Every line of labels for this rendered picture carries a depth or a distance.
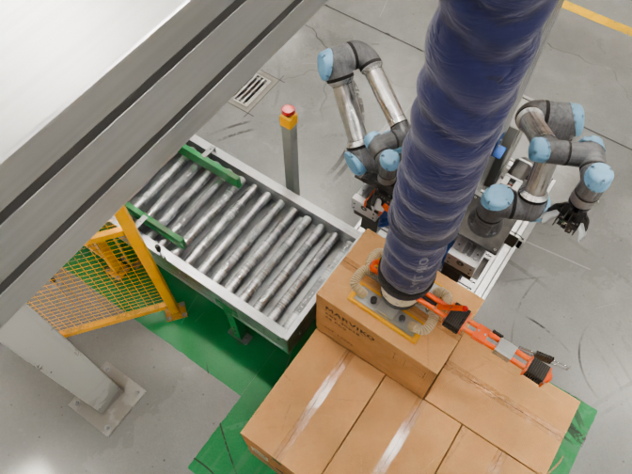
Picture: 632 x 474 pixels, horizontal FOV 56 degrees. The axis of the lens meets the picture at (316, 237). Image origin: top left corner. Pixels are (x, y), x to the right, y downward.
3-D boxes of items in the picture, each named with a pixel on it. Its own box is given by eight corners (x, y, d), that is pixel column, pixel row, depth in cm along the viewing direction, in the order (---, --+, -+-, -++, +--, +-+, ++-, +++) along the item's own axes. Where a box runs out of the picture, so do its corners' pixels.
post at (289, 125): (287, 218, 381) (278, 116, 294) (293, 211, 384) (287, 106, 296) (295, 224, 379) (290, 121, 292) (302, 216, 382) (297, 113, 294)
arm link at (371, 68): (367, 41, 252) (416, 144, 247) (343, 50, 250) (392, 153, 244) (372, 27, 241) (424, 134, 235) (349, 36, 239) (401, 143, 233)
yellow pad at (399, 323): (346, 299, 252) (347, 294, 248) (359, 281, 256) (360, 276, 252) (415, 345, 242) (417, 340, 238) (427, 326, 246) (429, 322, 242)
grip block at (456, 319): (439, 323, 236) (442, 318, 231) (451, 306, 240) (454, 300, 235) (457, 336, 234) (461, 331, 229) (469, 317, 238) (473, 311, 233)
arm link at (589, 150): (571, 131, 181) (573, 159, 175) (608, 134, 180) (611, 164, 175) (561, 146, 188) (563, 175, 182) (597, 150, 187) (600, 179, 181)
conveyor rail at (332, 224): (55, 75, 386) (44, 54, 370) (62, 71, 388) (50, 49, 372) (355, 256, 323) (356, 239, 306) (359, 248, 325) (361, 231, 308)
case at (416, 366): (315, 325, 289) (315, 292, 254) (361, 266, 304) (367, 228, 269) (421, 399, 272) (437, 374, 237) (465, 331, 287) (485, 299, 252)
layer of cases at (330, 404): (248, 448, 300) (240, 433, 265) (355, 297, 339) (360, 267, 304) (459, 607, 267) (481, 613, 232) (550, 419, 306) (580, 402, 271)
